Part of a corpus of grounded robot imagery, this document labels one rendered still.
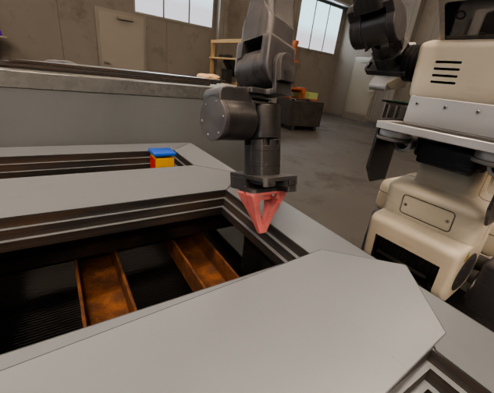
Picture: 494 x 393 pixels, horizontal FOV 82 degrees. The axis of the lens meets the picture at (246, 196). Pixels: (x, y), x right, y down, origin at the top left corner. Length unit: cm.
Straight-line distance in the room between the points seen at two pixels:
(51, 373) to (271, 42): 43
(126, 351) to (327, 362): 18
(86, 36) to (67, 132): 744
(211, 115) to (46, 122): 65
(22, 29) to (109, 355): 812
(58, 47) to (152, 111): 735
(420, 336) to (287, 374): 16
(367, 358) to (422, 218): 55
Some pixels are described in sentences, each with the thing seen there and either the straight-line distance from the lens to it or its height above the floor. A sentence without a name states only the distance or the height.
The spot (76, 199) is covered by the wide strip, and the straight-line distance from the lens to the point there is 59.
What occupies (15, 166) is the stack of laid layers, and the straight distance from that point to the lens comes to 88.
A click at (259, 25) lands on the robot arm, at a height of 117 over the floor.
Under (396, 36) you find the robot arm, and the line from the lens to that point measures 78.
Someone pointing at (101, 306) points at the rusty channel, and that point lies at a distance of 62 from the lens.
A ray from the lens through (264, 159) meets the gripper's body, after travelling 43.
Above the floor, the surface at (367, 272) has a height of 87.
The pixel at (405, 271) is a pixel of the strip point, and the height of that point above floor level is 87.
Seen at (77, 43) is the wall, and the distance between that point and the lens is 835.
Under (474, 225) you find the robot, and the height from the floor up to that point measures 86.
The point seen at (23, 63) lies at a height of 106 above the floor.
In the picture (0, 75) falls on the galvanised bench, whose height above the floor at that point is 104.
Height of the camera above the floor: 110
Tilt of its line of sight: 23 degrees down
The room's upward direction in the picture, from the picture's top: 7 degrees clockwise
